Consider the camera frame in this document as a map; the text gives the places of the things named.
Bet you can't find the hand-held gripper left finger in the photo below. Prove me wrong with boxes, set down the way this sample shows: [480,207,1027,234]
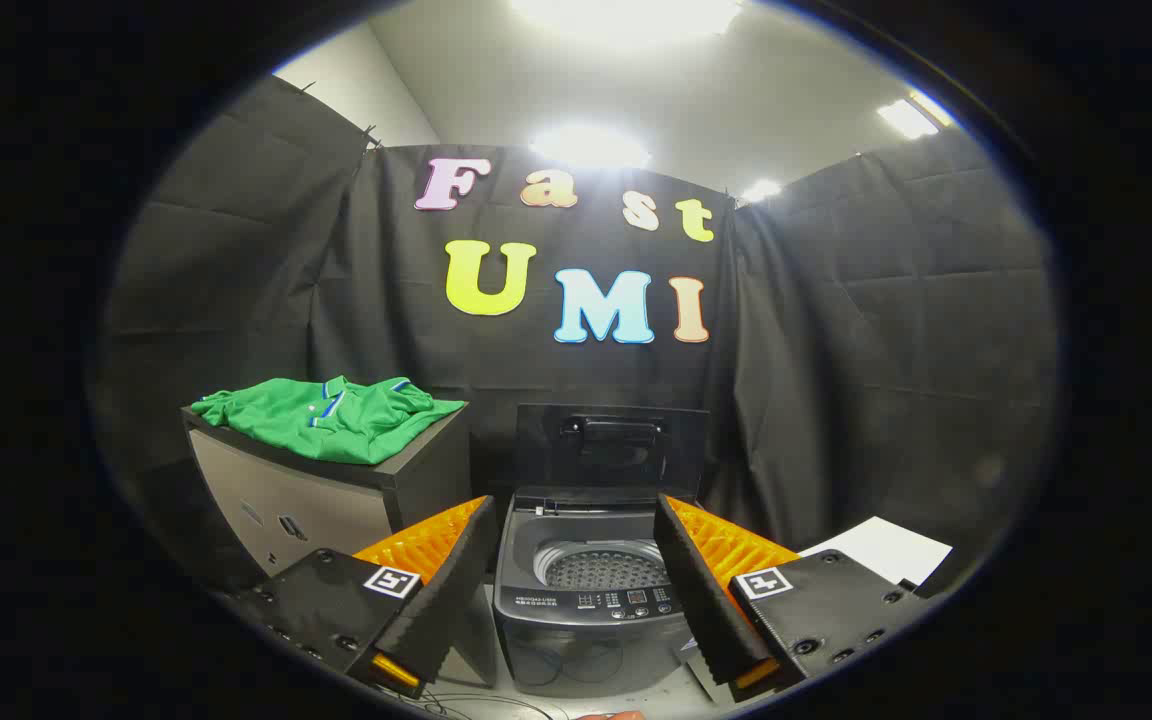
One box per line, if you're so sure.
[236,495,499,699]

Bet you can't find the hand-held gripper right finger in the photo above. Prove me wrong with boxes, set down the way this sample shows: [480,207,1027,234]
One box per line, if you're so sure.
[654,493,927,703]

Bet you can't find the grey washing machine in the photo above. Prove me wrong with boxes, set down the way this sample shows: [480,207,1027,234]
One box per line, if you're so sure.
[493,487,709,698]

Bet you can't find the green polo shirt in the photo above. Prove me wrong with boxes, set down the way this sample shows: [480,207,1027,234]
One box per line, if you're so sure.
[191,376,467,466]

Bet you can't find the grey cabinet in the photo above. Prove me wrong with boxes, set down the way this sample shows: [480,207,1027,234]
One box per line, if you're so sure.
[181,400,499,691]

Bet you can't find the white board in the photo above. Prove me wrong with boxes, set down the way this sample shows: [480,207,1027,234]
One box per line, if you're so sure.
[798,516,953,586]

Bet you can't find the black backdrop cloth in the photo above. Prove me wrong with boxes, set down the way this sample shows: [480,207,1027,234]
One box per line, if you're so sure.
[96,75,1062,601]

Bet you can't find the thin black cables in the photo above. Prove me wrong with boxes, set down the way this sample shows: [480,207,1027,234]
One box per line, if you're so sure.
[406,688,572,720]

